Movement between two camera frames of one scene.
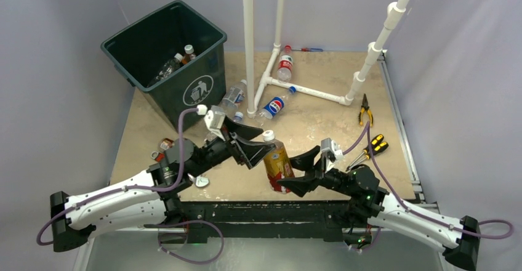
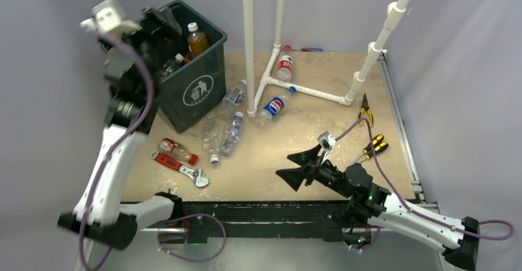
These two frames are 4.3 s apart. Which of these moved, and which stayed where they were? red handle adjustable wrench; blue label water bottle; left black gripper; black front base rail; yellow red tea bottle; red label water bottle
Moved: yellow red tea bottle; left black gripper
Stayed: red label water bottle; red handle adjustable wrench; blue label water bottle; black front base rail
